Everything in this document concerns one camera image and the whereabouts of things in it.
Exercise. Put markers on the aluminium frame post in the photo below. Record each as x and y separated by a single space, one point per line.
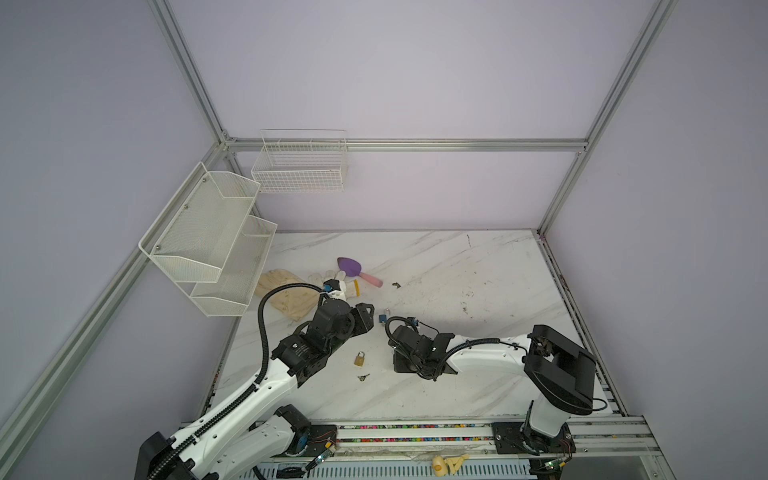
648 34
174 37

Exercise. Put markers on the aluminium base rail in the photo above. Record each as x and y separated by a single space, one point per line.
604 447

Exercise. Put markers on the beige leather glove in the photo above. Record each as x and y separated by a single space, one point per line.
294 303

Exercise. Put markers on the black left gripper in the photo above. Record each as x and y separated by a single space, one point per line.
362 321

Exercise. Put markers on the aluminium frame post left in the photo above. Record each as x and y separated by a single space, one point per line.
174 37

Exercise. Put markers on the white mesh shelf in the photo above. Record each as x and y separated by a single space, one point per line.
232 294
193 238

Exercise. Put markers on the aluminium frame back bar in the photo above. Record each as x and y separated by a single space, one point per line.
424 145

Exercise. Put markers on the yellow toy figure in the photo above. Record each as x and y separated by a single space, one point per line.
443 466

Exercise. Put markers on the white wire basket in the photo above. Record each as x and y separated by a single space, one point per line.
301 161

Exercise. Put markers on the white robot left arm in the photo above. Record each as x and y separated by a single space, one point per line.
253 424

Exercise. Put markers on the white mesh upper shelf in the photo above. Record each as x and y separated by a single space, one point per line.
193 238

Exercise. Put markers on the white mesh lower shelf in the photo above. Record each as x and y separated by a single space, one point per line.
232 294

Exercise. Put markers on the purple pink toy shovel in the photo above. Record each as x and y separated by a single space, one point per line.
352 268

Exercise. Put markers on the aluminium frame post right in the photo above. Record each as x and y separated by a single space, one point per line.
648 34

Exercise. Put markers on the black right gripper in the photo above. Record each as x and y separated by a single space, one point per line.
397 366

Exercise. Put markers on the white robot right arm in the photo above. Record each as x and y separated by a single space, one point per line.
562 372

